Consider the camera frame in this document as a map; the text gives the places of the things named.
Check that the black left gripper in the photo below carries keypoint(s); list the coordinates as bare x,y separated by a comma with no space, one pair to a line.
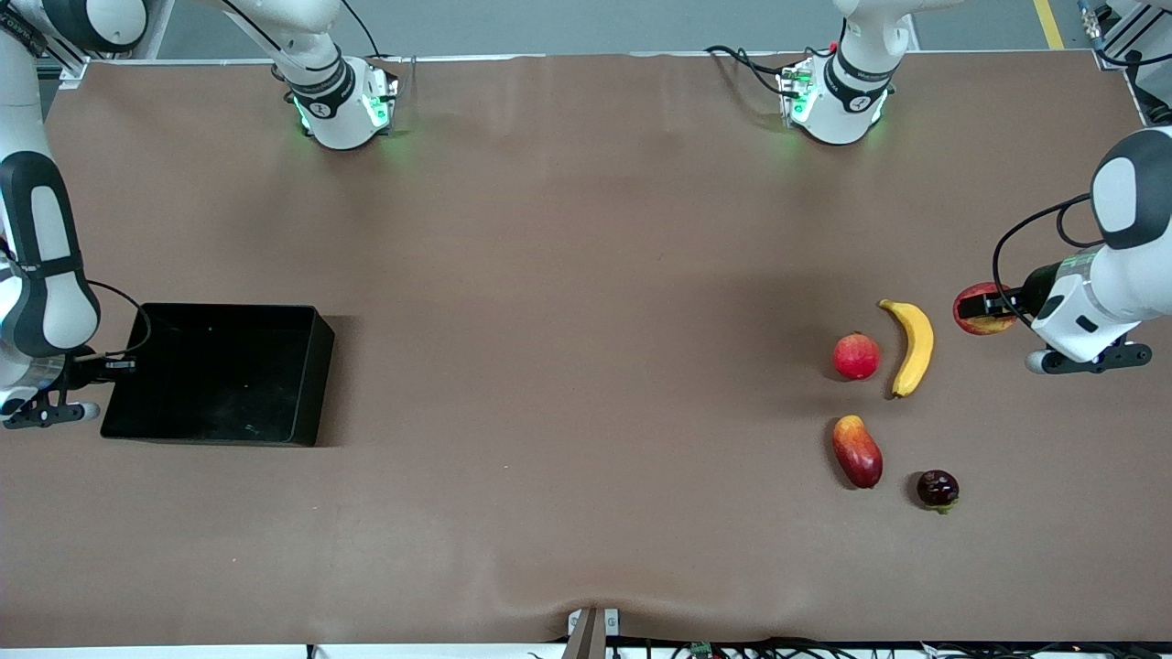
1032,291

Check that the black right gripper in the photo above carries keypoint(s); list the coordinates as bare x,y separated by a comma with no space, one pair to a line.
84,370

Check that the red yellow apple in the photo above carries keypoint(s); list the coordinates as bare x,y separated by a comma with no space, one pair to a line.
967,309

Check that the yellow banana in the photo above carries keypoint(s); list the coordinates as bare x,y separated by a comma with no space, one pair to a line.
916,343

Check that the black plastic box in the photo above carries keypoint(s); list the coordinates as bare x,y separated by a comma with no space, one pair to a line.
220,375

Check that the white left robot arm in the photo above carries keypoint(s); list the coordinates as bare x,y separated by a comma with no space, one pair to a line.
847,110

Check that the red pomegranate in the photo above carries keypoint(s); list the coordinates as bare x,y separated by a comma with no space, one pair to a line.
856,357

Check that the dark purple mangosteen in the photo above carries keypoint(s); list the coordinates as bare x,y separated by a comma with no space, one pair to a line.
937,488

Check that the red yellow mango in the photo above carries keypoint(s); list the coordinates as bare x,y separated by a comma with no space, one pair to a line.
858,453

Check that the brown table cover sheet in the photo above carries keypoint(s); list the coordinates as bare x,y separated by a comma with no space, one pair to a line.
458,503

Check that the small green connector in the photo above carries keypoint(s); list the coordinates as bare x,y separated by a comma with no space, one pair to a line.
702,650

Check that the aluminium profile frame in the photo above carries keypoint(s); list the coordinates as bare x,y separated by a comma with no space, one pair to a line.
1131,41
69,69

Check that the metal camera mount clamp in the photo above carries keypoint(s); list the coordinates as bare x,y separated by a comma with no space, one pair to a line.
591,641

